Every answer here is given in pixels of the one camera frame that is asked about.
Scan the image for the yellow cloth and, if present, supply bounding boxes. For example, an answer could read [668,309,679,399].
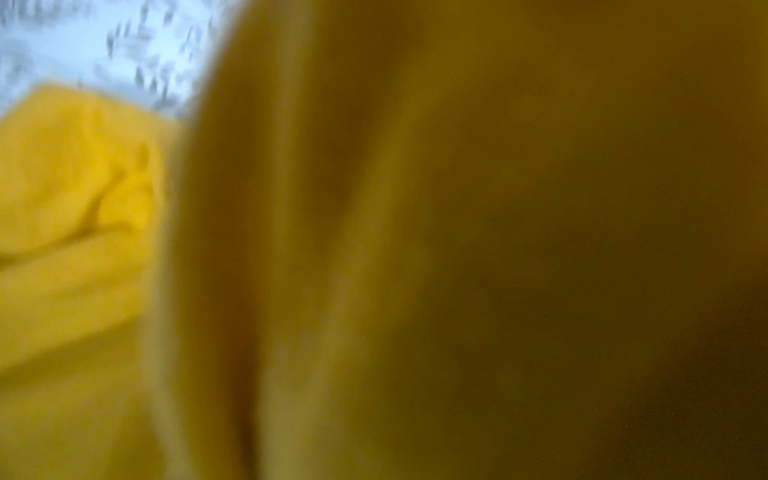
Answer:
[1,1,767,479]

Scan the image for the floral table mat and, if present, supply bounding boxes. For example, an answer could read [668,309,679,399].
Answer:
[1,0,241,118]

